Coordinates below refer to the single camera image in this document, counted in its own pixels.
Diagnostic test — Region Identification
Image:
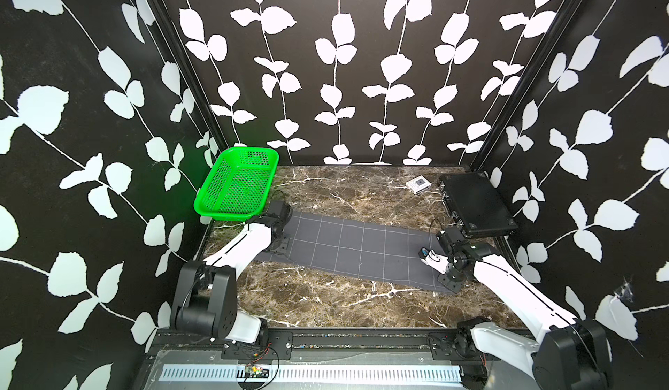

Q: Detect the grey grid pillowcase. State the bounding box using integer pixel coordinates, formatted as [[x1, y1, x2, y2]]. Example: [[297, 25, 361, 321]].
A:
[[255, 212, 448, 293]]

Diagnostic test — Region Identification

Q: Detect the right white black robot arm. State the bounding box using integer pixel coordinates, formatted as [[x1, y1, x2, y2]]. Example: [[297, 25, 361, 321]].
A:
[[426, 231, 613, 389]]

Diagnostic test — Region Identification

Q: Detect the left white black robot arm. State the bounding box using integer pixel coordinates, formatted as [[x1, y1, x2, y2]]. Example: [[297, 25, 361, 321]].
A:
[[170, 201, 292, 346]]

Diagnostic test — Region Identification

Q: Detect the black flat case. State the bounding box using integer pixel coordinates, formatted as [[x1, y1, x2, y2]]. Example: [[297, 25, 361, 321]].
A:
[[437, 172, 518, 238]]

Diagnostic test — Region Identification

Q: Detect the green plastic basket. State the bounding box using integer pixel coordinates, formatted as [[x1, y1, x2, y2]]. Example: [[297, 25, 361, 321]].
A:
[[193, 146, 280, 222]]

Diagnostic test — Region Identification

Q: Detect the small white tag card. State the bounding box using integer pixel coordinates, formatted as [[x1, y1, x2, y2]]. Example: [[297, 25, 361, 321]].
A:
[[406, 176, 432, 195]]

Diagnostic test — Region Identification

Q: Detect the small circuit board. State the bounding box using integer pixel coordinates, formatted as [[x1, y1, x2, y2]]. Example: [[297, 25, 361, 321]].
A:
[[241, 366, 270, 381]]

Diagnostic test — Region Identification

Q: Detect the white perforated strip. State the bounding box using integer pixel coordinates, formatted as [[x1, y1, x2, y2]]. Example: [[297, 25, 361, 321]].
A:
[[159, 364, 462, 386]]

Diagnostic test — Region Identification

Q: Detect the black front mounting rail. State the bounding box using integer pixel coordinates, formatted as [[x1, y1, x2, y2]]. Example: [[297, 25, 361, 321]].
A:
[[151, 328, 571, 362]]

